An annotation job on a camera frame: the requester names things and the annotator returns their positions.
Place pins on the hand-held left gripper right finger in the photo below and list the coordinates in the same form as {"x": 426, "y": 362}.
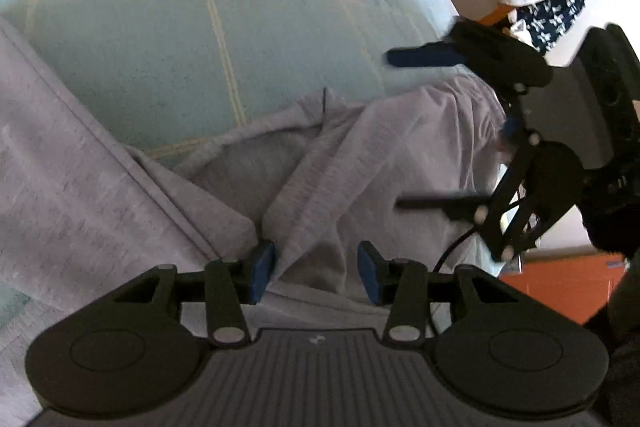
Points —
{"x": 370, "y": 272}

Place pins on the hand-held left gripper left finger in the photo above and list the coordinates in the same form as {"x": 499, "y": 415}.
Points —
{"x": 262, "y": 272}

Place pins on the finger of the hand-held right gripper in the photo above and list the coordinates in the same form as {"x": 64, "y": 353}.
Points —
{"x": 425, "y": 56}
{"x": 440, "y": 203}

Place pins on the grey pants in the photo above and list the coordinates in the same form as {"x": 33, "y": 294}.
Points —
{"x": 125, "y": 207}

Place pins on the light blue checked bed blanket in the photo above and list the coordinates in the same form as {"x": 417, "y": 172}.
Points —
{"x": 200, "y": 17}

